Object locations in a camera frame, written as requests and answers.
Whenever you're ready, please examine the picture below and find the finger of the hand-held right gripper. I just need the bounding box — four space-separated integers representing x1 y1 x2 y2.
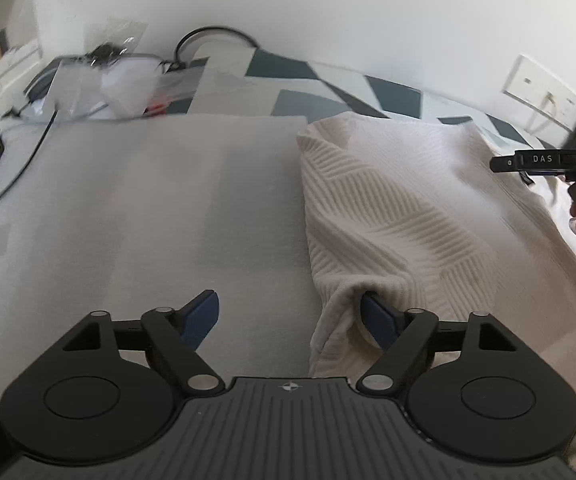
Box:
489 152 521 173

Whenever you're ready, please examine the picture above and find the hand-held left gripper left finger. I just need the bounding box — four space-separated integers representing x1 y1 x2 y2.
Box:
42 290 221 395

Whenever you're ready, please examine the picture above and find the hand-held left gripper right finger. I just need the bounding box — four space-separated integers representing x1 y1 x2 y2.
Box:
358 294 551 395

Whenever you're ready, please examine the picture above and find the white textured sweater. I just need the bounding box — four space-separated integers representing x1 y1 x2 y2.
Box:
295 114 576 378

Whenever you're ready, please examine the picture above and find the cream cloth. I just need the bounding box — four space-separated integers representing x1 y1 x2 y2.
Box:
0 114 319 386

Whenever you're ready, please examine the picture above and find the geometric patterned tablecloth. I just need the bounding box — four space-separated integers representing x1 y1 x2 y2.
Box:
158 47 576 151

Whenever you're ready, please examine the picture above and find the clear plastic bag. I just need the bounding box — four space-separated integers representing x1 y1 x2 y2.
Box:
84 16 149 63
20 54 211 123

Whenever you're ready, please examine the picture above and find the white cable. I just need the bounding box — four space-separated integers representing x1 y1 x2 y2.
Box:
530 92 556 133

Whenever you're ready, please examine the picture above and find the white wall socket panel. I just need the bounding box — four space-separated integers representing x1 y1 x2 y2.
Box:
502 54 576 131

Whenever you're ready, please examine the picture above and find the thin black cable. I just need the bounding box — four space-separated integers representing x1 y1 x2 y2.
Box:
0 110 58 221

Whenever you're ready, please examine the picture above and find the black cable loop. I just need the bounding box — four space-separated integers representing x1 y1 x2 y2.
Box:
174 26 259 63

